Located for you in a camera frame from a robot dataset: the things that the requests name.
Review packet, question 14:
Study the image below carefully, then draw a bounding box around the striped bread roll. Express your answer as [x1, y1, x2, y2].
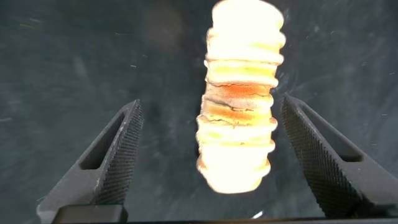
[195, 0, 287, 194]

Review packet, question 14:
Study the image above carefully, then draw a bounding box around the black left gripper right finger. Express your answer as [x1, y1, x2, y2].
[280, 93, 398, 218]

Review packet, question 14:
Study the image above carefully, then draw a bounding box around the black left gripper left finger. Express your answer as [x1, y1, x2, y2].
[36, 99, 144, 223]

